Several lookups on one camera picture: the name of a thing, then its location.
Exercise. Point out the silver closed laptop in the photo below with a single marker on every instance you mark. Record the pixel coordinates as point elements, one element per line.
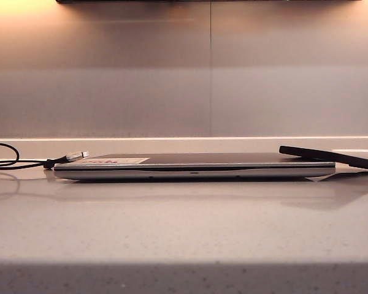
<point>202,174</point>

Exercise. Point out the pink white laptop sticker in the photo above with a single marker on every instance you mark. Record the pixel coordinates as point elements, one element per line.
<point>125,160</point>

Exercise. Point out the small white dish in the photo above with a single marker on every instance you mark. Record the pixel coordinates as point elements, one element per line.
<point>355,151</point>

